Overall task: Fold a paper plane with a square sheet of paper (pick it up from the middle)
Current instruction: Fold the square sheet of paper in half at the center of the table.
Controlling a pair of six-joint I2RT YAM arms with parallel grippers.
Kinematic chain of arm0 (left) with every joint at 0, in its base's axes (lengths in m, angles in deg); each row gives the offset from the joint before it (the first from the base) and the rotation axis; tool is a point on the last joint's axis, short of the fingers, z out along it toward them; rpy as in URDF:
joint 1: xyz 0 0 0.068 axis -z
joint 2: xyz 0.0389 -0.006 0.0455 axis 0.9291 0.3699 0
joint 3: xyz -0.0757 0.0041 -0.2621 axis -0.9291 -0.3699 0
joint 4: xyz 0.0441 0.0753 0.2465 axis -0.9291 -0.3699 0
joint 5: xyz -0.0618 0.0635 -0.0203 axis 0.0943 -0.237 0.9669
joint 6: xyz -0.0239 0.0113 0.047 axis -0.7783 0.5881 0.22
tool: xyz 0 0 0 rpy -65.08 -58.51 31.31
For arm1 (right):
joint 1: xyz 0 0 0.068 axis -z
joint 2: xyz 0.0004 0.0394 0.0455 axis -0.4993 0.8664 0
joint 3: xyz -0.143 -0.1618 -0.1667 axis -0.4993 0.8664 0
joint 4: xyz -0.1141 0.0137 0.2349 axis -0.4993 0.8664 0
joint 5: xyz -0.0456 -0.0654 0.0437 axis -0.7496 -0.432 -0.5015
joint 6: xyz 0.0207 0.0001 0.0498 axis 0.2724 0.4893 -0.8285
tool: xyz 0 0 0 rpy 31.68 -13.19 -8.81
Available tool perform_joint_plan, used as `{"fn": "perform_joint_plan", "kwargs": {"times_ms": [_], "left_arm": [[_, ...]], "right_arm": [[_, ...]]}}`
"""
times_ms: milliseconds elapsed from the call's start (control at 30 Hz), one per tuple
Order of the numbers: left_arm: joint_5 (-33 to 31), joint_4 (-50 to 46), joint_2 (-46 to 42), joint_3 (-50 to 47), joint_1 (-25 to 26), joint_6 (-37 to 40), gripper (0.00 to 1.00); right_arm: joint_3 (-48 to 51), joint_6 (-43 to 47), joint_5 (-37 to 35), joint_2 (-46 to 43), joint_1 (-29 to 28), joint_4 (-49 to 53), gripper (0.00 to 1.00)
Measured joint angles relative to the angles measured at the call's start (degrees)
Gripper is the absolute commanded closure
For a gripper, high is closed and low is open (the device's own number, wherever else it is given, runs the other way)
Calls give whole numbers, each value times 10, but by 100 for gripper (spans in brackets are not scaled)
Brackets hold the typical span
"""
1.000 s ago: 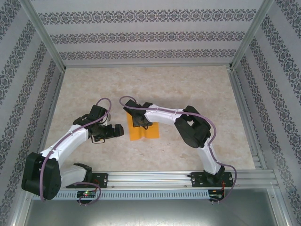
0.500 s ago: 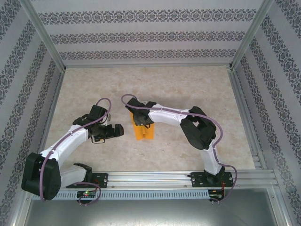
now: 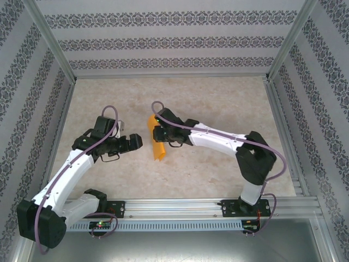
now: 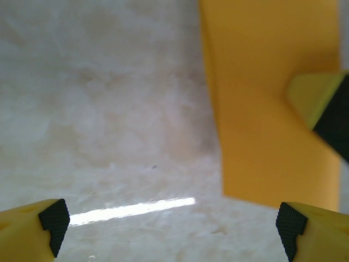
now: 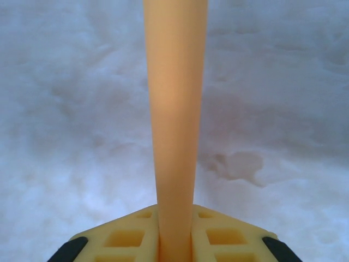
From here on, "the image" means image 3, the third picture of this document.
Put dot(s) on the orange cloth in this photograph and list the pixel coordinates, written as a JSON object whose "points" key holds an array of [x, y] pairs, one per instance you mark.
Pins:
{"points": [[159, 151]]}

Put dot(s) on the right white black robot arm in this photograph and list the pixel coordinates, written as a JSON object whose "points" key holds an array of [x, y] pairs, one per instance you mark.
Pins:
{"points": [[218, 139]]}

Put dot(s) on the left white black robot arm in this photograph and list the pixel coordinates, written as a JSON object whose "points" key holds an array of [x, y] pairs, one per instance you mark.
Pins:
{"points": [[79, 166]]}

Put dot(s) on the grey metal sheet panel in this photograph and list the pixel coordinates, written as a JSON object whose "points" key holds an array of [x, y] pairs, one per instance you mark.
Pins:
{"points": [[174, 248]]}

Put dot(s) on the small green circuit board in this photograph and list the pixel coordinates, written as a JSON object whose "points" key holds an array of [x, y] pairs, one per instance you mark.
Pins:
{"points": [[99, 224], [249, 227]]}

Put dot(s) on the aluminium frame cross bar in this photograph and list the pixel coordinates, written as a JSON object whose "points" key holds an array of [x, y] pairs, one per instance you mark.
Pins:
{"points": [[171, 75]]}

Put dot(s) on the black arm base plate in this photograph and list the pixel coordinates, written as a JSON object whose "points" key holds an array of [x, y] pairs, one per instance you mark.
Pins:
{"points": [[120, 208], [229, 208]]}

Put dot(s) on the aluminium table side rail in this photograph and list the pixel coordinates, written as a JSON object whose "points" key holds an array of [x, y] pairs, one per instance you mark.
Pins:
{"points": [[66, 109], [279, 122]]}

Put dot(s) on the long aluminium mounting rail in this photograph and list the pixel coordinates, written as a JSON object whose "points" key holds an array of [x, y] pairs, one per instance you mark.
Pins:
{"points": [[174, 207]]}

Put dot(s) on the aluminium frame post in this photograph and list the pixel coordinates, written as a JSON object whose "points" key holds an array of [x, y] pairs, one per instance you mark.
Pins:
{"points": [[293, 35], [51, 35]]}

